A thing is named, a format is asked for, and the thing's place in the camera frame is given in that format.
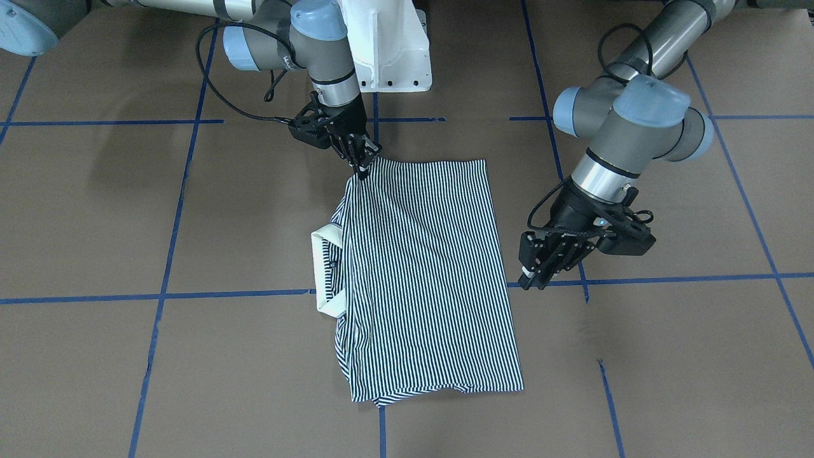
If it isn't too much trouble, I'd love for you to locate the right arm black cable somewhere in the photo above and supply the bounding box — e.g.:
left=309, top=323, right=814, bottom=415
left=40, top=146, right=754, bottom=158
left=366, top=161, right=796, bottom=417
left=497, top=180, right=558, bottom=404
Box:
left=195, top=22, right=300, bottom=124

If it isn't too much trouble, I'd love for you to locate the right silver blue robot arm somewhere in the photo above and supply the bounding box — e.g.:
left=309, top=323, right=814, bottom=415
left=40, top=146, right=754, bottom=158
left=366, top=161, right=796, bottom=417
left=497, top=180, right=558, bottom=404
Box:
left=2, top=1, right=381, bottom=180

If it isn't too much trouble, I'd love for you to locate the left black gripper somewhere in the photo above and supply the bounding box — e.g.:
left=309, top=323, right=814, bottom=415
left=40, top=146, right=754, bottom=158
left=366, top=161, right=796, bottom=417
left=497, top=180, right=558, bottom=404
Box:
left=518, top=179, right=608, bottom=290

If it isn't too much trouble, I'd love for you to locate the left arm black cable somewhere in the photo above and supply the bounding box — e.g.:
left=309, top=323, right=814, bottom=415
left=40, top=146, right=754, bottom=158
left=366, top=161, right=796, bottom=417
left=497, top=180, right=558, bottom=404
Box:
left=597, top=23, right=656, bottom=83

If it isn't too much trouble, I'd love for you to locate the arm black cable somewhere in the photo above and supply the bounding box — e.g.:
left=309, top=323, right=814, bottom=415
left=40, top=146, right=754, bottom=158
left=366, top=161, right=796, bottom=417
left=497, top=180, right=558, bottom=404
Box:
left=195, top=22, right=300, bottom=124
left=597, top=23, right=656, bottom=83

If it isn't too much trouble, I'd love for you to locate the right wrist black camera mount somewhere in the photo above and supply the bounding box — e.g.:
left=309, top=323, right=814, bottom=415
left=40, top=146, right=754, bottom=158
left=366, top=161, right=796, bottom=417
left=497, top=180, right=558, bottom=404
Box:
left=288, top=102, right=331, bottom=149

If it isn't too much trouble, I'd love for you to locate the blue white striped polo shirt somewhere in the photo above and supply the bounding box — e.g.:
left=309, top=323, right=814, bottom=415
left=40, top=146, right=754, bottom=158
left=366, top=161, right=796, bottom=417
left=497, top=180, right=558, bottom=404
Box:
left=311, top=158, right=524, bottom=406

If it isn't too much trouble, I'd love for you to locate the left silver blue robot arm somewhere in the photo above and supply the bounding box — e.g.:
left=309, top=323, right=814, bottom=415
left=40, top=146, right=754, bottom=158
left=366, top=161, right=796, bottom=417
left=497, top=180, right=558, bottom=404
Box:
left=518, top=1, right=736, bottom=290

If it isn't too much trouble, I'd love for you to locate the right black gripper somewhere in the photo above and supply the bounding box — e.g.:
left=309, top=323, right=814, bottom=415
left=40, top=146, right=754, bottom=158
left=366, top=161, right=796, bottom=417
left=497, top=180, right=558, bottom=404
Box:
left=309, top=91, right=383, bottom=180

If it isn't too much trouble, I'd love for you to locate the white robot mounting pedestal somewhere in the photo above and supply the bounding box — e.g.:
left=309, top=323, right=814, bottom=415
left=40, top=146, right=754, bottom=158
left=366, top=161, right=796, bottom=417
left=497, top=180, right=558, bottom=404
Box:
left=338, top=1, right=433, bottom=93

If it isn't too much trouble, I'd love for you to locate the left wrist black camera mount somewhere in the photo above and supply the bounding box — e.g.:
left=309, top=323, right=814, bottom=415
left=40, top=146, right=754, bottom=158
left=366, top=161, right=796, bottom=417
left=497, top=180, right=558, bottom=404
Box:
left=593, top=185, right=656, bottom=256

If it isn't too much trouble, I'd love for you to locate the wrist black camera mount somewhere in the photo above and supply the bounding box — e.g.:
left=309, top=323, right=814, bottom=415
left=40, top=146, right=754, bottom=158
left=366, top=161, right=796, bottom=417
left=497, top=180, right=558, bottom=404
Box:
left=288, top=102, right=331, bottom=149
left=593, top=185, right=656, bottom=256

